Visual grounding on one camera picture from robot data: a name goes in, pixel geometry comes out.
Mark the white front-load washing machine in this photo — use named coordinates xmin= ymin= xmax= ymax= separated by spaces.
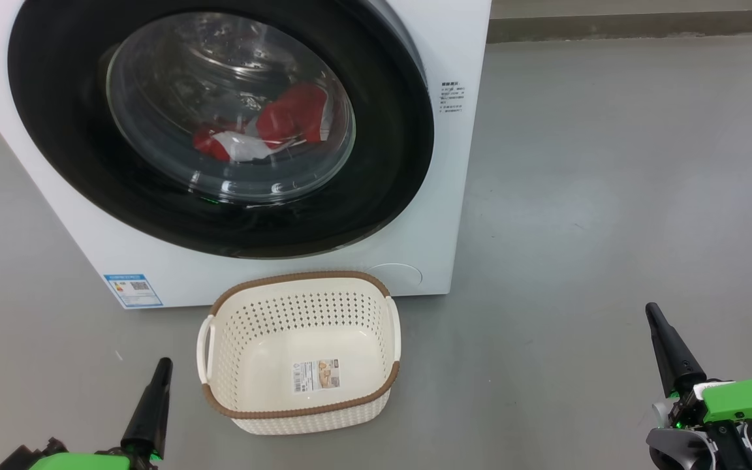
xmin=0 ymin=0 xmax=492 ymax=309

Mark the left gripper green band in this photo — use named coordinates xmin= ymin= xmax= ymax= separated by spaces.
xmin=29 ymin=357 xmax=174 ymax=470

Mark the black glass washer door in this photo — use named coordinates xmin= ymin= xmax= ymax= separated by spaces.
xmin=7 ymin=0 xmax=435 ymax=260

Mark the cream basket brown rim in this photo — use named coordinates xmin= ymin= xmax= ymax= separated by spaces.
xmin=196 ymin=271 xmax=403 ymax=436

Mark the product label sticker with barcode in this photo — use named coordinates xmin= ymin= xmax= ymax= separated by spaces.
xmin=292 ymin=359 xmax=340 ymax=394

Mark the blue energy label sticker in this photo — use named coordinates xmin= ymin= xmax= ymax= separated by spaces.
xmin=103 ymin=274 xmax=163 ymax=308

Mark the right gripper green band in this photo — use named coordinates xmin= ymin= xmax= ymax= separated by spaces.
xmin=645 ymin=302 xmax=752 ymax=431

